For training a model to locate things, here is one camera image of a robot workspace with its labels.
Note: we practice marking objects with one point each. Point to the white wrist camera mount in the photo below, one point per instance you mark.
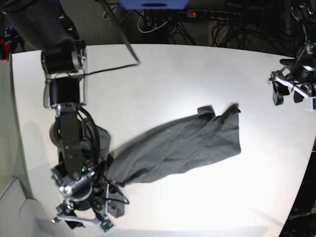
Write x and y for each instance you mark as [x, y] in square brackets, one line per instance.
[309, 105]
[104, 224]

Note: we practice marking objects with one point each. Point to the grey chair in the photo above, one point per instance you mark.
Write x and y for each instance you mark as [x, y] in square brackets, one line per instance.
[21, 217]

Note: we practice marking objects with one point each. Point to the red clamp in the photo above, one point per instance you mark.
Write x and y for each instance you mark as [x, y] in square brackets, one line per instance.
[4, 49]

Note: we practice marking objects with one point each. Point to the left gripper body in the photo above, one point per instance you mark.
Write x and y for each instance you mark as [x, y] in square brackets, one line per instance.
[293, 84]

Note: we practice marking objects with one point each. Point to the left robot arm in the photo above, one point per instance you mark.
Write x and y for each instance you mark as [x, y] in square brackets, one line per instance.
[298, 75]

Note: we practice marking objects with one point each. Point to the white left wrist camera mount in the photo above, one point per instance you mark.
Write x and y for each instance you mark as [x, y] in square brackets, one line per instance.
[309, 105]

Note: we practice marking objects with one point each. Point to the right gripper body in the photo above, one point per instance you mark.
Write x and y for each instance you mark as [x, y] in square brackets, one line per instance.
[82, 197]

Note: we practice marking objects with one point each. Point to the dark grey t-shirt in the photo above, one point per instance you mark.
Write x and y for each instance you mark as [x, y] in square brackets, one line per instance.
[177, 147]

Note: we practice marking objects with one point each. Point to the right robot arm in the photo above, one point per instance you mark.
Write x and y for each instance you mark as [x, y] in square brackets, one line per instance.
[83, 147]

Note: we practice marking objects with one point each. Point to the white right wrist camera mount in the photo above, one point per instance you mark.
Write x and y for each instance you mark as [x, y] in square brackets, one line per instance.
[104, 224]

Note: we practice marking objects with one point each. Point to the black power strip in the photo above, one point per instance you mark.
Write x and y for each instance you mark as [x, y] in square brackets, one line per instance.
[209, 14]

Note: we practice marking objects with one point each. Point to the blue box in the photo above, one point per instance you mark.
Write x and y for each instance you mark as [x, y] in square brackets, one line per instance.
[154, 4]

